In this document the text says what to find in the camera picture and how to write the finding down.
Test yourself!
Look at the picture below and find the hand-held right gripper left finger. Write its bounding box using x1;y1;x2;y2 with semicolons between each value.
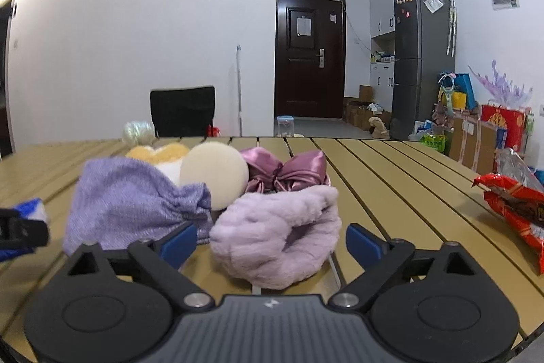
63;222;215;309

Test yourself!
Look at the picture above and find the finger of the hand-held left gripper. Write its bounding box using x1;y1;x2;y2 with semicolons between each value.
0;208;50;251

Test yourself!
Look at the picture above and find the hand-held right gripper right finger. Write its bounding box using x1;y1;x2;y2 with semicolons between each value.
330;224;486;309

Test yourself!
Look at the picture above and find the blue box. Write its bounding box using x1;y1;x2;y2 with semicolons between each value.
0;198;49;262

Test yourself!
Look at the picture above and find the purple knit pouch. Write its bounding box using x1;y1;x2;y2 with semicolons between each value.
63;158;213;257

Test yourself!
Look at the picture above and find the lilac fluffy headband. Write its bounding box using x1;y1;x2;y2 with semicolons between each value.
209;186;343;291

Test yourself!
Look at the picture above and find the iridescent plastic wrap ball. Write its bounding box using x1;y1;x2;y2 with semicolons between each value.
122;120;156;147

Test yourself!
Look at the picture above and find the tan folding table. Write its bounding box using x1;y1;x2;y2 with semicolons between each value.
0;135;544;363

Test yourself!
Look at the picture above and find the cream round puff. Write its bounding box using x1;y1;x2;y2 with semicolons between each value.
179;142;250;211

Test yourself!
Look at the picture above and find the yellow and white plush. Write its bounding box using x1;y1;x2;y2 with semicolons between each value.
125;143;190;185

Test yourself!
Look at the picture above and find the pink satin bow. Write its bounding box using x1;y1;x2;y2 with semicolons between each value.
239;147;332;196

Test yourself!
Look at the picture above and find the beige plush toy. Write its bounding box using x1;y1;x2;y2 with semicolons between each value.
368;116;391;140

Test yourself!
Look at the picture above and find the green packet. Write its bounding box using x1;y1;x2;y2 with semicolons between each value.
419;133;447;154

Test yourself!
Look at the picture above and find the white plastic bag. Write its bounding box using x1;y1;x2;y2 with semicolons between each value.
413;120;435;141

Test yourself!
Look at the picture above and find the open cardboard box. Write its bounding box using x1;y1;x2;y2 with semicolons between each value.
343;97;392;132

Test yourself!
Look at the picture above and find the black folding chair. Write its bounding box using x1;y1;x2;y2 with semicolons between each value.
150;86;216;138

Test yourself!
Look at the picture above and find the blue pet feeder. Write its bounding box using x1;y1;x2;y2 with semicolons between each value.
276;115;296;138

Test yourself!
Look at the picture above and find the large taped cardboard box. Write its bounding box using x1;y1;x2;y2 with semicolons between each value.
448;114;499;173

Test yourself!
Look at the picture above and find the white base cabinet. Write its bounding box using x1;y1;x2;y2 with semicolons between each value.
370;62;396;119

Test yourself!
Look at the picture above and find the white mop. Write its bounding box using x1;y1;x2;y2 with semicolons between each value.
235;45;244;136

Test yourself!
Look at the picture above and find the dark brown door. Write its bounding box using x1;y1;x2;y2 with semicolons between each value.
274;0;347;120

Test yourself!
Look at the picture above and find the red gift bag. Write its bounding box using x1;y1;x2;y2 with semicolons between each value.
480;103;528;153

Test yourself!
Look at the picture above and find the blue gift bag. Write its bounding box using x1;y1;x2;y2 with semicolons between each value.
455;73;477;111

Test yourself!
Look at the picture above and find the grey fridge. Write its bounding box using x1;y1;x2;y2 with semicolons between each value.
390;0;456;142

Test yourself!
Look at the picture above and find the dark wooden door frame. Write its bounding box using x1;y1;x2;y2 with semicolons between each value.
0;0;18;160

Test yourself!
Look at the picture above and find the purple wall decoration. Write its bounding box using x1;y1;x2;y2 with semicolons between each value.
467;59;534;109

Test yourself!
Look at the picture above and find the white wall cabinet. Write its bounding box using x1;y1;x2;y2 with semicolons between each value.
370;0;404;39

